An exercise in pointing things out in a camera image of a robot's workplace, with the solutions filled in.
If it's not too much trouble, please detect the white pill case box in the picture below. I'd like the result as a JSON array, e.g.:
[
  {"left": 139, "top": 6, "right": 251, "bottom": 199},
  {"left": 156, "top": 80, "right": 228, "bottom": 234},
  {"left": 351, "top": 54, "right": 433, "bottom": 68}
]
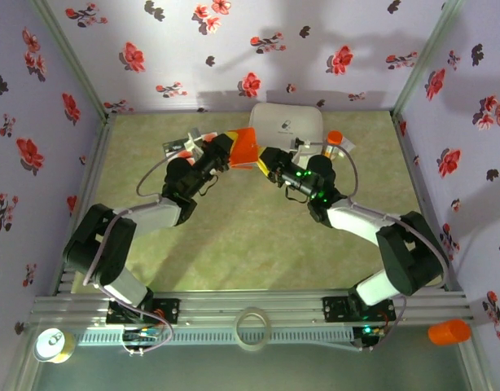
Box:
[{"left": 248, "top": 102, "right": 323, "bottom": 170}]

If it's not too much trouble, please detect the clear tape roll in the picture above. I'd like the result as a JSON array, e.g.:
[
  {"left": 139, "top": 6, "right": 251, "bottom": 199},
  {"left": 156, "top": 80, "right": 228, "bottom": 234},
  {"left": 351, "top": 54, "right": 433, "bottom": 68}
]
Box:
[{"left": 235, "top": 305, "right": 273, "bottom": 352}]

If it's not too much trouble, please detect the green circuit board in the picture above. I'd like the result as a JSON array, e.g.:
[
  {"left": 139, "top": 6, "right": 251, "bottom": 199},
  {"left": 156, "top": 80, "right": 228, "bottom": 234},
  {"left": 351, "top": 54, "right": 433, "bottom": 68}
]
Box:
[
  {"left": 122, "top": 324, "right": 161, "bottom": 355},
  {"left": 353, "top": 324, "right": 388, "bottom": 352}
]

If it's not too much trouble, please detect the battery blister pack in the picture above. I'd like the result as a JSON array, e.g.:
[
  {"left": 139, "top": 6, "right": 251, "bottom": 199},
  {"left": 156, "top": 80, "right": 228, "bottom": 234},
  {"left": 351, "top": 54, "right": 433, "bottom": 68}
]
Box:
[{"left": 162, "top": 130, "right": 219, "bottom": 160}]

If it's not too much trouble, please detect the black credit card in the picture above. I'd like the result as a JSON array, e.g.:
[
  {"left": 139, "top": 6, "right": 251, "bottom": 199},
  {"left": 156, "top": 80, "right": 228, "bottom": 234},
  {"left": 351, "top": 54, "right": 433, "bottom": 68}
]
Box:
[{"left": 163, "top": 137, "right": 186, "bottom": 156}]

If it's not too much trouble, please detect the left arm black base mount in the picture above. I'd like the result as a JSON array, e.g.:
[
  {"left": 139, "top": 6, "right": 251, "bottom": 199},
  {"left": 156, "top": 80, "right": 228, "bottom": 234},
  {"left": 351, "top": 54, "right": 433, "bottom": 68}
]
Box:
[{"left": 106, "top": 298, "right": 181, "bottom": 326}]

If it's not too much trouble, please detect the grey slotted cable duct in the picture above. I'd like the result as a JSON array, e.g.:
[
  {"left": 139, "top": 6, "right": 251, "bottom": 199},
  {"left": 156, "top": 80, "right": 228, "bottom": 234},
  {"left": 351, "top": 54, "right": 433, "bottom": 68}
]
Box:
[{"left": 72, "top": 327, "right": 357, "bottom": 348}]

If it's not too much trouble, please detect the aluminium front frame rail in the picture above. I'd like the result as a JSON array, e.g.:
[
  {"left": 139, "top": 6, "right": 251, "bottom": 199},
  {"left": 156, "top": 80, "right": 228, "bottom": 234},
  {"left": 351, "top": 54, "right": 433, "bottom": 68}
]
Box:
[{"left": 28, "top": 288, "right": 477, "bottom": 327}]

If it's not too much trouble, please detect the aluminium corner post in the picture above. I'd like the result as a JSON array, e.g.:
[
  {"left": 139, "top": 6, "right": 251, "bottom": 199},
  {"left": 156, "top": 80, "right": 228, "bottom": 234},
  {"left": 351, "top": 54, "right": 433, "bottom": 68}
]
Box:
[
  {"left": 32, "top": 0, "right": 112, "bottom": 121},
  {"left": 392, "top": 0, "right": 461, "bottom": 115}
]

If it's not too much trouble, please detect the orange-capped pill bottle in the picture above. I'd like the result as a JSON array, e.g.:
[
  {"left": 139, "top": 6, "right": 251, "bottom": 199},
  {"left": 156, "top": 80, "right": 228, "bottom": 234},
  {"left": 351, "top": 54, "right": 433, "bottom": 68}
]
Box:
[{"left": 321, "top": 130, "right": 344, "bottom": 160}]

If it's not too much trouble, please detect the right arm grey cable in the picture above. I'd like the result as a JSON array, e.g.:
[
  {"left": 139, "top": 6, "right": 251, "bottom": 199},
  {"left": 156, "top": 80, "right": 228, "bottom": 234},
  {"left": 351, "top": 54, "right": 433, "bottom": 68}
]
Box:
[{"left": 302, "top": 140, "right": 450, "bottom": 351}]

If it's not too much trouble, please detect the yellow tape roll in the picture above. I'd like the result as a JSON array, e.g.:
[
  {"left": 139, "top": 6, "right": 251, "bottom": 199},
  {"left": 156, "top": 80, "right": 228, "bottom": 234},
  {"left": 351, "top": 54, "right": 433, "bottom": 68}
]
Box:
[{"left": 32, "top": 327, "right": 77, "bottom": 365}]

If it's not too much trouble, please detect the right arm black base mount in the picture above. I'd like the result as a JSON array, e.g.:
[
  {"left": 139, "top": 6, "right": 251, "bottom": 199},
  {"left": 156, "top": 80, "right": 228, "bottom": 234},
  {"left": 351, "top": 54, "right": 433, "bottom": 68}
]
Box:
[{"left": 322, "top": 296, "right": 397, "bottom": 323}]

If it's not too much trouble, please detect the orange plastic cup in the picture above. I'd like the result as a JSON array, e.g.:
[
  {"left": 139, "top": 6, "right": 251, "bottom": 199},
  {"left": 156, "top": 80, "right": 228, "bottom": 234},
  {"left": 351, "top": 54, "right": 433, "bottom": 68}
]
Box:
[{"left": 428, "top": 319, "right": 472, "bottom": 347}]

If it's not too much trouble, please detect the aluminium side rail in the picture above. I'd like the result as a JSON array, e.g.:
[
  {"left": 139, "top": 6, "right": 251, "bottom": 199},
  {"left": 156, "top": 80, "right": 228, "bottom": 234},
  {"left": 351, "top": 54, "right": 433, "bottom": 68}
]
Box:
[
  {"left": 391, "top": 112, "right": 465, "bottom": 292},
  {"left": 52, "top": 113, "right": 115, "bottom": 297}
]

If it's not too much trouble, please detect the white paper leaflet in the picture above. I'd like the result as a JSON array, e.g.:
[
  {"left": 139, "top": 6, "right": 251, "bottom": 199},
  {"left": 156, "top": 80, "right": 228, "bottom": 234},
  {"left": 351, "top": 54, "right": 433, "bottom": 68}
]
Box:
[{"left": 339, "top": 135, "right": 356, "bottom": 158}]

